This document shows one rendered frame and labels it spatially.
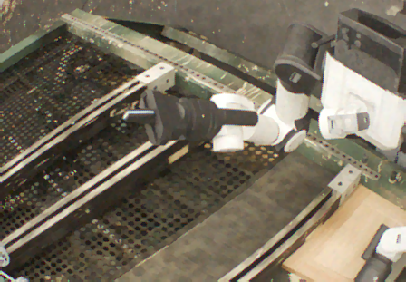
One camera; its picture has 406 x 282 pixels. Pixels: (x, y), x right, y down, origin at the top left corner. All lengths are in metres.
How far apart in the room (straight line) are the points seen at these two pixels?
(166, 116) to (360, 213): 0.70
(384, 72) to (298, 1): 1.75
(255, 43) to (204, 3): 0.40
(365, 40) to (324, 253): 0.63
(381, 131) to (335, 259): 0.44
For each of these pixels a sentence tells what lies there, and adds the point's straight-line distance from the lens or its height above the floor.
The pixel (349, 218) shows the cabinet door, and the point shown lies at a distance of 1.72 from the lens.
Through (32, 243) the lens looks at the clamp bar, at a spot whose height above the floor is 1.67.
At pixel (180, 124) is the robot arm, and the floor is 1.55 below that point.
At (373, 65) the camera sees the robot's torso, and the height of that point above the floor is 1.39.
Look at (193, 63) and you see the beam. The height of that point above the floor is 0.83.
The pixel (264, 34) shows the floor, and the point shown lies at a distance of 3.06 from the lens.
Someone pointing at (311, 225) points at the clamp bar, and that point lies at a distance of 1.62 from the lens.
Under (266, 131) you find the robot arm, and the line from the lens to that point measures 1.57.
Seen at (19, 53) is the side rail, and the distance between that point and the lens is 2.55.
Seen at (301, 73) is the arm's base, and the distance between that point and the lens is 1.41.
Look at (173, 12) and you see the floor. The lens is 3.41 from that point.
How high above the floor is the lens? 2.60
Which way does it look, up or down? 54 degrees down
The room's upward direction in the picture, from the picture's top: 89 degrees counter-clockwise
